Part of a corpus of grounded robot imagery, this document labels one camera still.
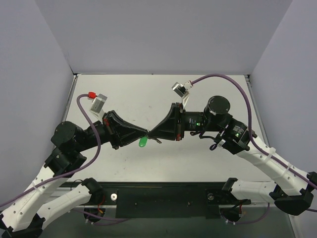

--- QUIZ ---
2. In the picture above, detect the green key tag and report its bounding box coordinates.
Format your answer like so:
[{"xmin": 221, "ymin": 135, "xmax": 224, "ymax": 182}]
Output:
[{"xmin": 138, "ymin": 136, "xmax": 148, "ymax": 148}]

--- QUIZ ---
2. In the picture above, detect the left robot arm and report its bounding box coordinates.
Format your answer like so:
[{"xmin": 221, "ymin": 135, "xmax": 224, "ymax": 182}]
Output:
[{"xmin": 0, "ymin": 111, "xmax": 148, "ymax": 238}]

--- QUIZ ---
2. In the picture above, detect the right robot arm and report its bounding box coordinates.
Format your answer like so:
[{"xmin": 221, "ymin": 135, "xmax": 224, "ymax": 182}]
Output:
[{"xmin": 148, "ymin": 96, "xmax": 317, "ymax": 216}]

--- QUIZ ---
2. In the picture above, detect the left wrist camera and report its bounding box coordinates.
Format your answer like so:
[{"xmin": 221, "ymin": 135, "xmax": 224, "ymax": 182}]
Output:
[{"xmin": 90, "ymin": 94, "xmax": 107, "ymax": 121}]

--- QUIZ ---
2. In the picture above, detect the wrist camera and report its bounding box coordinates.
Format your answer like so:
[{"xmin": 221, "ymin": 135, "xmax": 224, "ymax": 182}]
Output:
[
  {"xmin": 90, "ymin": 94, "xmax": 107, "ymax": 121},
  {"xmin": 172, "ymin": 81, "xmax": 193, "ymax": 108}
]

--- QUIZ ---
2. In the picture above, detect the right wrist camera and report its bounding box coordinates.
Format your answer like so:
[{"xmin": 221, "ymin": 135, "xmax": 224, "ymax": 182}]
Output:
[{"xmin": 172, "ymin": 81, "xmax": 193, "ymax": 108}]

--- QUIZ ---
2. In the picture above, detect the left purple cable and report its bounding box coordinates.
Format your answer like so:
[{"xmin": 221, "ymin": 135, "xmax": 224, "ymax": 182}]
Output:
[{"xmin": 0, "ymin": 92, "xmax": 129, "ymax": 226}]

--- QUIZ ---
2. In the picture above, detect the purple cable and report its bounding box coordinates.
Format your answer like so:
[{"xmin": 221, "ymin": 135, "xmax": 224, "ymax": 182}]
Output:
[
  {"xmin": 0, "ymin": 92, "xmax": 129, "ymax": 226},
  {"xmin": 192, "ymin": 74, "xmax": 317, "ymax": 213}
]

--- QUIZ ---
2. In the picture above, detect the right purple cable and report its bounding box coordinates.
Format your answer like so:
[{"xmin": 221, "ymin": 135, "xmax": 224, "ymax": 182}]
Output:
[{"xmin": 192, "ymin": 74, "xmax": 317, "ymax": 213}]

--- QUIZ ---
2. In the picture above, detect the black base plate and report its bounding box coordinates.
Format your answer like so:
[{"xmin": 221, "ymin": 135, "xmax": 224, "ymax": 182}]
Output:
[{"xmin": 102, "ymin": 182, "xmax": 237, "ymax": 219}]

